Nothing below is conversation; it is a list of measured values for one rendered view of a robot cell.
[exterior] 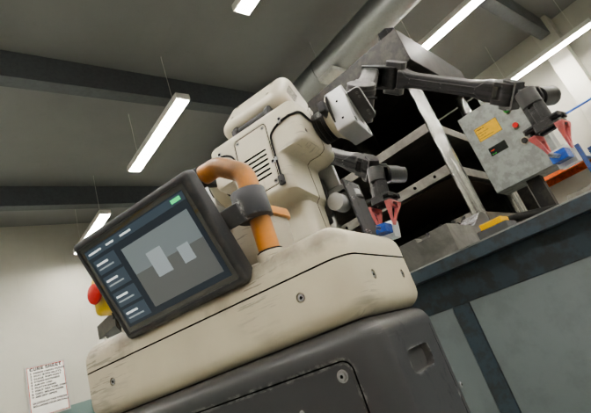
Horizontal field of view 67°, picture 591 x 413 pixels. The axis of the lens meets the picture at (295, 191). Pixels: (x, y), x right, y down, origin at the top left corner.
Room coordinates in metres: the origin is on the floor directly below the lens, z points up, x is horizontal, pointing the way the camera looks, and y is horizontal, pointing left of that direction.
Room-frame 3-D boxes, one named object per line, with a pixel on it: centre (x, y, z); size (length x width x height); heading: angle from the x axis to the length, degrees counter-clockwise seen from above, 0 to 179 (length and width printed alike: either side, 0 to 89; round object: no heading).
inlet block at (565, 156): (1.15, -0.68, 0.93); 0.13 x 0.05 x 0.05; 134
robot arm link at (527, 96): (1.18, -0.71, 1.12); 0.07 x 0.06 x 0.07; 115
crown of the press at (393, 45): (2.61, -0.48, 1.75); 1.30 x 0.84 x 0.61; 53
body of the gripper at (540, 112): (1.18, -0.71, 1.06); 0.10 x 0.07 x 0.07; 44
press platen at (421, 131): (2.66, -0.52, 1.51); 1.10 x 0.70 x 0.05; 53
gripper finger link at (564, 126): (1.17, -0.71, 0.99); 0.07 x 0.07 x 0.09; 44
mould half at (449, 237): (1.55, -0.42, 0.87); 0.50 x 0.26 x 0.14; 143
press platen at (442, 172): (2.65, -0.51, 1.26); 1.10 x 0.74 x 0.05; 53
